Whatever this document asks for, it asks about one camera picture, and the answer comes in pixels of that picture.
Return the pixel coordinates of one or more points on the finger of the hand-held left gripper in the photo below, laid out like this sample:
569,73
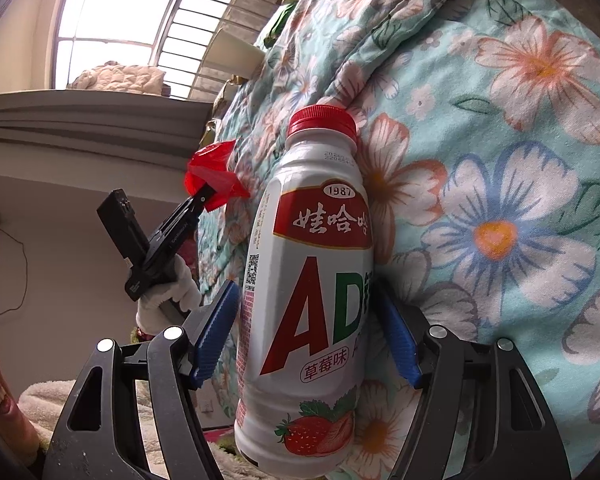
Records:
200,202

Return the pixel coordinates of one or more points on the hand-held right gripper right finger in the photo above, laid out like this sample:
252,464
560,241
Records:
400,340

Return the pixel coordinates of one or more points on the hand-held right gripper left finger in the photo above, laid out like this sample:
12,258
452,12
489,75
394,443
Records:
215,330

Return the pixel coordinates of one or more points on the red plastic bag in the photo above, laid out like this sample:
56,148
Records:
210,165

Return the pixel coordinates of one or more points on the white red-capped drink bottle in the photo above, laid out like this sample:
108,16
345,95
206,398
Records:
305,260

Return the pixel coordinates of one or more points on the person's left hand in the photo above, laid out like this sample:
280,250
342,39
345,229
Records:
187,285

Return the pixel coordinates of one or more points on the long window curtain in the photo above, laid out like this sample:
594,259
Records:
80,130

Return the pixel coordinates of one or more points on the white quilted cloth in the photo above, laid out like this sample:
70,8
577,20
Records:
115,80

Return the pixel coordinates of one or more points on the white fleece blanket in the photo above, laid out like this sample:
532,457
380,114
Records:
45,400

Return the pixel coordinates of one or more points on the small green packet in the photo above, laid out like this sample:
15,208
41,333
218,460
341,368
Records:
280,22

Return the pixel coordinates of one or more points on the barred window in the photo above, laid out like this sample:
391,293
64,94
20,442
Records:
120,5

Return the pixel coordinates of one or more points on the floral turquoise blanket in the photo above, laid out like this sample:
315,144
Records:
480,110

